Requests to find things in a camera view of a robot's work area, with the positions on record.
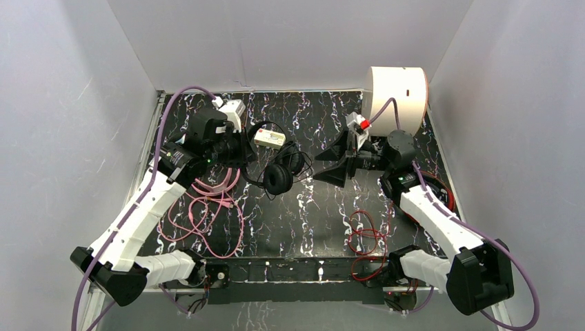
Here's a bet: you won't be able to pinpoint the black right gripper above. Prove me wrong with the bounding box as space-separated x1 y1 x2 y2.
312 126 393 188

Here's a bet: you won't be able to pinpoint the black on-ear headphones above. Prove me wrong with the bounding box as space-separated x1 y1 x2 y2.
240 121 307 196

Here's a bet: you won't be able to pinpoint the thin black headphone cable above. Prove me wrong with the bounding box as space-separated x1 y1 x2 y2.
255 141 316 199

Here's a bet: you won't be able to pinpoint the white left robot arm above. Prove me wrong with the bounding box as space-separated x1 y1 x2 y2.
70 105 250 306

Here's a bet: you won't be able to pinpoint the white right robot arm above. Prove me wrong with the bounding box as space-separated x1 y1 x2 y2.
314 129 515 315

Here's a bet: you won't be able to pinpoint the pink over-ear headphones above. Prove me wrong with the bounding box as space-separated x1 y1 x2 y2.
191 168 241 197

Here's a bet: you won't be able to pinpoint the red and black headphones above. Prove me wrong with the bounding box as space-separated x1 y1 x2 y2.
421 171 456 212

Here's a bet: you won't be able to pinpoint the small white cardboard box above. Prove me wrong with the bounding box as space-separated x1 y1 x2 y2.
253 129 287 150

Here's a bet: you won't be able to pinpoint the white cylindrical container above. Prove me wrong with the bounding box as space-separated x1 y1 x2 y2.
361 66 428 135

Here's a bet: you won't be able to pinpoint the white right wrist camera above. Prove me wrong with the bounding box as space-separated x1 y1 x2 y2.
346 112 370 150

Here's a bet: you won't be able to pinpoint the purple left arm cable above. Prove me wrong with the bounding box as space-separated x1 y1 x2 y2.
70 86 218 331

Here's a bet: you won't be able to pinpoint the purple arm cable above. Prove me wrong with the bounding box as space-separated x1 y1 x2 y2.
368 97 541 331
70 86 218 331

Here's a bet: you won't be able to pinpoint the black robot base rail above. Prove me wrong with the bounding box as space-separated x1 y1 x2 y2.
157 255 435 306

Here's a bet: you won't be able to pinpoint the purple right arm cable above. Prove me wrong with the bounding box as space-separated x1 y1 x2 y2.
368 97 541 331

